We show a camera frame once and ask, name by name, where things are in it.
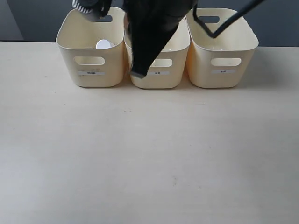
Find black cable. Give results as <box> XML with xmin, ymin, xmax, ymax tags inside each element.
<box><xmin>192</xmin><ymin>0</ymin><xmax>267</xmax><ymax>39</ymax></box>

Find clear plastic bottle white cap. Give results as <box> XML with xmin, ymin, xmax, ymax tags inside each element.
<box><xmin>96</xmin><ymin>39</ymin><xmax>115</xmax><ymax>49</ymax></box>

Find cream plastic bin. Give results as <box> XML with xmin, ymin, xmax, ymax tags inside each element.
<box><xmin>56</xmin><ymin>7</ymin><xmax>128</xmax><ymax>87</ymax></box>
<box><xmin>186</xmin><ymin>11</ymin><xmax>259</xmax><ymax>88</ymax></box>
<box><xmin>124</xmin><ymin>16</ymin><xmax>191</xmax><ymax>89</ymax></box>

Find left cream plastic bin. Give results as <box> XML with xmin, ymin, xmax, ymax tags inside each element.
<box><xmin>56</xmin><ymin>7</ymin><xmax>128</xmax><ymax>87</ymax></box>

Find right cream plastic bin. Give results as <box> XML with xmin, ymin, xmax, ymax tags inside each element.
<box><xmin>186</xmin><ymin>11</ymin><xmax>259</xmax><ymax>88</ymax></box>

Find middle cream plastic bin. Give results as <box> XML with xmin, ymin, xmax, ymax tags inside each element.
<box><xmin>124</xmin><ymin>16</ymin><xmax>191</xmax><ymax>89</ymax></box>

